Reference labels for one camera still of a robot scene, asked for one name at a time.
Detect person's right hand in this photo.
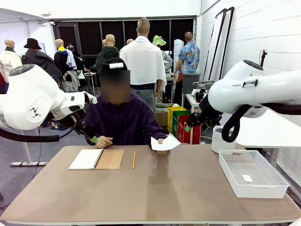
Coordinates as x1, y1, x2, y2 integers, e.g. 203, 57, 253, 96
95, 135, 114, 149

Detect person's left forearm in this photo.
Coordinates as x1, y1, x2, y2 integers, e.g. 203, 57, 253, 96
138, 128, 168, 145

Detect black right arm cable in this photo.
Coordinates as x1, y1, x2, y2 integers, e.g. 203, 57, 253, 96
221, 103, 301, 143

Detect mannequin with yellow scarf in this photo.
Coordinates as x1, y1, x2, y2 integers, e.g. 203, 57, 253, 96
54, 39, 82, 93

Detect black tripod stand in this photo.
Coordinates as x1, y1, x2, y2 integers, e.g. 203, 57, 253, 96
260, 49, 268, 68

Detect mannequin with white cloth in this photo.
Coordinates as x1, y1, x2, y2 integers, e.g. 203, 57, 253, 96
119, 17, 167, 123

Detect person's left hand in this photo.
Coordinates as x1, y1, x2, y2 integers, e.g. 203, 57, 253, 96
157, 138, 170, 155

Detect person's right forearm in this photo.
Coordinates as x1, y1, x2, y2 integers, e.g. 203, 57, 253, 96
84, 128, 101, 145

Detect red bag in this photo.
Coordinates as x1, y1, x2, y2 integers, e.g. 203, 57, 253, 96
176, 115, 203, 145

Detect person in purple jacket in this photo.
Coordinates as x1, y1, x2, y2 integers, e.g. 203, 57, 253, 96
84, 57, 168, 146

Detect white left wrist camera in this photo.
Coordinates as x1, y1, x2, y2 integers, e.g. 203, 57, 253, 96
83, 92, 98, 105

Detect black framed white panel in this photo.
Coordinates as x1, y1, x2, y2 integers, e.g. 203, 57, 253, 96
217, 7, 235, 80
202, 8, 228, 82

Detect mannequin in cream jacket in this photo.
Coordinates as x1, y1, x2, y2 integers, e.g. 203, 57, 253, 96
0, 39, 23, 83

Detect black cap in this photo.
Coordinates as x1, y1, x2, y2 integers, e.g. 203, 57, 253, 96
101, 57, 129, 71

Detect mannequin with green hat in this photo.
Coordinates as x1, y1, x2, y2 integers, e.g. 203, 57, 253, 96
152, 35, 174, 71

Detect mannequin in dark green hoodie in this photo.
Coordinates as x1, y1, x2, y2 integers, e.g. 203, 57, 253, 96
95, 34, 120, 69

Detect mannequin with black hat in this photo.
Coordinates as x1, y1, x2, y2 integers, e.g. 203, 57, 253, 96
21, 38, 63, 78

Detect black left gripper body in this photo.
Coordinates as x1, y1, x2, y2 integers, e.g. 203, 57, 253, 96
58, 109, 93, 139

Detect white plastic mesh basket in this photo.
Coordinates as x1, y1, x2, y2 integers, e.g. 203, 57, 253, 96
218, 150, 290, 199

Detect cardboard box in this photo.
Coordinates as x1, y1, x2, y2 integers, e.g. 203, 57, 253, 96
154, 110, 169, 129

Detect brown spiral notebook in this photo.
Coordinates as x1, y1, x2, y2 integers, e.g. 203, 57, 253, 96
68, 148, 125, 170

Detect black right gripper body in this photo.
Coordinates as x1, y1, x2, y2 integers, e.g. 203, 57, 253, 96
191, 94, 222, 129

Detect white tower appliance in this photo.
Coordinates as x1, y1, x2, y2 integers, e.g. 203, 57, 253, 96
174, 39, 184, 69

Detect green and yellow bag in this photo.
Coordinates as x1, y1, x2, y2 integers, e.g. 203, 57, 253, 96
167, 106, 191, 139

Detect grey box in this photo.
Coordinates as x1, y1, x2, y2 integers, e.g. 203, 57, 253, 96
182, 73, 201, 95

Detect white lidded trash bin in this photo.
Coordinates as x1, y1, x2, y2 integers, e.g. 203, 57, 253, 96
211, 125, 237, 154

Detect white stand foot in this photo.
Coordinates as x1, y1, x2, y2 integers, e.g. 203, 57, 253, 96
10, 130, 49, 167

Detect mannequin in floral blue shirt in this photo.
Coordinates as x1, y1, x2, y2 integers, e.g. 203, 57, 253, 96
173, 32, 200, 106

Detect white background desk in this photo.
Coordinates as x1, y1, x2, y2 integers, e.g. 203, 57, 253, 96
79, 70, 99, 96

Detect small white side table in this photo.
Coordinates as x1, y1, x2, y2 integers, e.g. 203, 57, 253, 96
184, 93, 203, 144

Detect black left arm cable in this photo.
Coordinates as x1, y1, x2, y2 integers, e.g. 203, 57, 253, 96
0, 114, 78, 143

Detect dark glass window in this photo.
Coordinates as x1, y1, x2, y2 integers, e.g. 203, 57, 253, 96
53, 16, 198, 71

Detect white paper sheet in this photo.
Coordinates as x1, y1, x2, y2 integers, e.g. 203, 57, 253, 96
150, 133, 182, 152

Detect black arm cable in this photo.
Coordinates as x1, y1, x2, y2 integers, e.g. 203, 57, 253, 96
0, 114, 78, 143
221, 103, 301, 143

